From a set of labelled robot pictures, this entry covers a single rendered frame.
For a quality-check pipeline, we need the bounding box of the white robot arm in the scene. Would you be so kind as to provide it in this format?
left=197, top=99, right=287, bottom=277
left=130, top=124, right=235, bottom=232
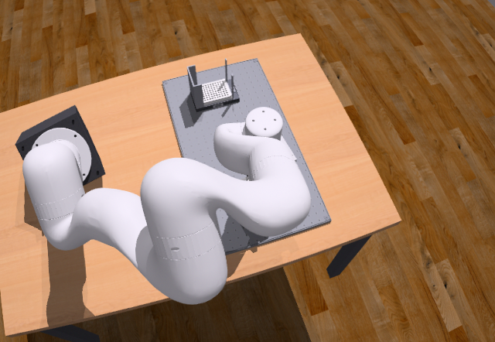
left=22, top=108, right=311, bottom=305

